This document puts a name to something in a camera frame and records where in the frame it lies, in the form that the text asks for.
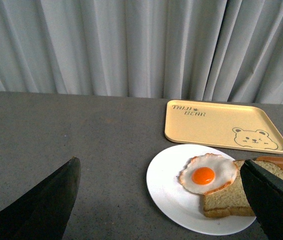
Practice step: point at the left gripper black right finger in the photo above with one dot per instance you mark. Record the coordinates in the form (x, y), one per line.
(264, 192)

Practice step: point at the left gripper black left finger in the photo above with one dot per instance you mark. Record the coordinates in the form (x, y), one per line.
(43, 212)

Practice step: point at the white round plate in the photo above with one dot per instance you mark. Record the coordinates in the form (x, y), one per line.
(178, 204)

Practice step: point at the bread slice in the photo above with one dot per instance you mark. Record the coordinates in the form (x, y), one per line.
(271, 167)
(230, 201)

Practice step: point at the fried egg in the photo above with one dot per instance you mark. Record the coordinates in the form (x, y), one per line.
(208, 174)

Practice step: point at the yellow bear tray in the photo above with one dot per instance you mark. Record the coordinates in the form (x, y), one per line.
(230, 126)

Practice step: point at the grey curtain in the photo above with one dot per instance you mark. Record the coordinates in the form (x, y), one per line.
(203, 50)

